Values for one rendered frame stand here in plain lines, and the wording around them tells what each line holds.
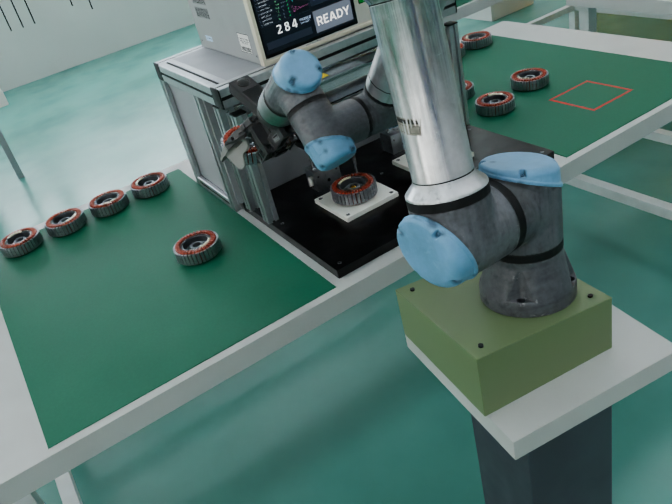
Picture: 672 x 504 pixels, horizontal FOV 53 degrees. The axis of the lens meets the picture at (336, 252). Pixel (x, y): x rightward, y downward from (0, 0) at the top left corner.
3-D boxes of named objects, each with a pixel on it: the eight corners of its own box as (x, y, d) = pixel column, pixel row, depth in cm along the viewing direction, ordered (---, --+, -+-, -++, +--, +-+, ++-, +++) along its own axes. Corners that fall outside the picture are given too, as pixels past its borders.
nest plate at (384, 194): (399, 195, 161) (398, 191, 161) (347, 222, 156) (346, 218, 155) (363, 179, 173) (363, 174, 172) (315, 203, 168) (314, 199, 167)
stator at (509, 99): (514, 115, 190) (513, 103, 188) (474, 119, 194) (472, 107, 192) (516, 100, 199) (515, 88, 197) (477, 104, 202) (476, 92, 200)
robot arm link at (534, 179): (581, 231, 103) (579, 147, 96) (523, 268, 96) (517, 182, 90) (518, 213, 112) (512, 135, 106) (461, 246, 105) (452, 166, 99)
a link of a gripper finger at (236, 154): (224, 182, 135) (253, 157, 130) (209, 157, 135) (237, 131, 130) (234, 179, 138) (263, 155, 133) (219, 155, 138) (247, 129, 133)
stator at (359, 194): (387, 190, 163) (384, 176, 161) (353, 211, 157) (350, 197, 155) (356, 180, 171) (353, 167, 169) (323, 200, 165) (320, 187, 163)
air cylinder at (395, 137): (415, 144, 184) (412, 125, 181) (393, 154, 181) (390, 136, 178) (404, 139, 188) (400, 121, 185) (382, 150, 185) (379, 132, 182)
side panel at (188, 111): (246, 207, 179) (207, 92, 162) (236, 212, 178) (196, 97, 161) (206, 179, 201) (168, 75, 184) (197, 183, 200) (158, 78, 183)
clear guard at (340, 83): (421, 102, 145) (416, 75, 141) (328, 145, 136) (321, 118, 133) (340, 78, 170) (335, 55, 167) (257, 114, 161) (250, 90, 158)
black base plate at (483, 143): (554, 158, 164) (554, 150, 163) (339, 279, 142) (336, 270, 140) (431, 119, 201) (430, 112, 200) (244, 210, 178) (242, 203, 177)
